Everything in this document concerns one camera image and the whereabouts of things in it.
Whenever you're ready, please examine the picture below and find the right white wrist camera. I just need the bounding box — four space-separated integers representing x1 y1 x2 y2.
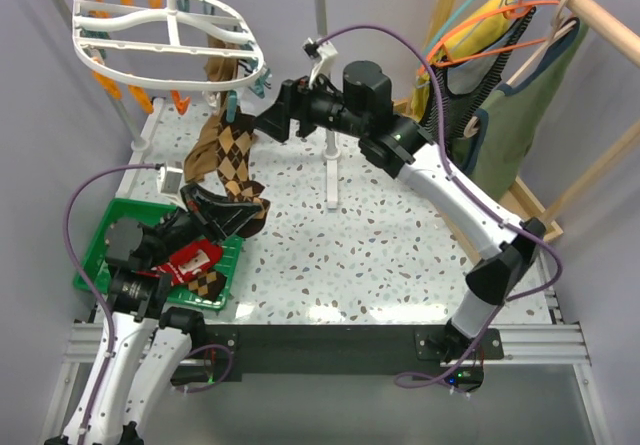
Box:
303 38 338 88

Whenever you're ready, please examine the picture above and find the wooden clothes hanger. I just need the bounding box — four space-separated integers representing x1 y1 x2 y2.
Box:
456 14 582 139

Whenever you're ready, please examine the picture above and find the black striped tank top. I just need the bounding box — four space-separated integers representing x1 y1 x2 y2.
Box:
418 7 537 146

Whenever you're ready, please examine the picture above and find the brown argyle sock back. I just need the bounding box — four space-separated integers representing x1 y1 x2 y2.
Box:
216 112 271 239

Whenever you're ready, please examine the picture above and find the tan plain sock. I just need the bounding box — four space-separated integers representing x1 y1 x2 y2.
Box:
184 56 238 183

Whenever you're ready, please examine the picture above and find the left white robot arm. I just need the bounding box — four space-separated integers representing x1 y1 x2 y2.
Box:
48 184 263 444

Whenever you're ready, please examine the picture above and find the wooden clothes rack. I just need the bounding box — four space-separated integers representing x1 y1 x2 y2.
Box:
375 0 640 275

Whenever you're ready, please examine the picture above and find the white striped sock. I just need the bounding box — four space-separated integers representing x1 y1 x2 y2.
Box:
237 57 259 77

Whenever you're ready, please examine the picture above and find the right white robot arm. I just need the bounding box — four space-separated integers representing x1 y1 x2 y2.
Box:
255 61 545 358

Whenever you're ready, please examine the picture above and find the white metal drying rack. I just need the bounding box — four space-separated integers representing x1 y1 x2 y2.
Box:
35 0 342 211

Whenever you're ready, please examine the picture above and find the white round clip hanger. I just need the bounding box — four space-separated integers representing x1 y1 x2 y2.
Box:
71 0 271 112

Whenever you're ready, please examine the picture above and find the yellow shirt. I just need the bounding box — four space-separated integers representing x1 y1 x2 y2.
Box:
410 0 517 118

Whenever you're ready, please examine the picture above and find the brown argyle sock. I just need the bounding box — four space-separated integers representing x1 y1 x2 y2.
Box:
216 112 271 239
186 268 227 302

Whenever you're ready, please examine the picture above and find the green tank top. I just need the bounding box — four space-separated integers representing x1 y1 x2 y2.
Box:
450 17 589 201

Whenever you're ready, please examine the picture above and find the green plastic tray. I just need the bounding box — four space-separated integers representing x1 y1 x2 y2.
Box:
82 198 244 311

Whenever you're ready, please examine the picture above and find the red christmas sock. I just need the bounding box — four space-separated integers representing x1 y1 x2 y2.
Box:
151 239 223 286

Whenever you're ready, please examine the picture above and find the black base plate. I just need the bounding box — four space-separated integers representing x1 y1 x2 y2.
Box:
168 323 505 385

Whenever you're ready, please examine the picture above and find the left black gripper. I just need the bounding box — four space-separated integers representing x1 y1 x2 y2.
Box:
147 180 262 266

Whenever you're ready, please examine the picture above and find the brown argyle sock front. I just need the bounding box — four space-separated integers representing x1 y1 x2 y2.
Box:
186 268 227 302

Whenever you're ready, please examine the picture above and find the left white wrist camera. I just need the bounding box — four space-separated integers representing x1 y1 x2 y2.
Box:
156 163 183 197

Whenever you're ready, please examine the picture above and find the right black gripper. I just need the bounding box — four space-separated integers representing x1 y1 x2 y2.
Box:
251 67 368 143

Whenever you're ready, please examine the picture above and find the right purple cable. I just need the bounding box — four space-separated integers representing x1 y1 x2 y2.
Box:
312 24 563 391

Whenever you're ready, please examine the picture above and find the purple cable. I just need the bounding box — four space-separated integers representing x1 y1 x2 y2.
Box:
312 24 563 391
65 162 166 441

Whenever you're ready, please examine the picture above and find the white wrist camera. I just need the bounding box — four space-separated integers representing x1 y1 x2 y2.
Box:
303 38 338 88
156 163 183 197

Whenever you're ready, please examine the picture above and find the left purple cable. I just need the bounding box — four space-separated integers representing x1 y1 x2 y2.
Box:
65 162 166 441

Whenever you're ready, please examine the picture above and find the orange clothes hanger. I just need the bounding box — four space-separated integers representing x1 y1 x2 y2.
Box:
422 0 559 67

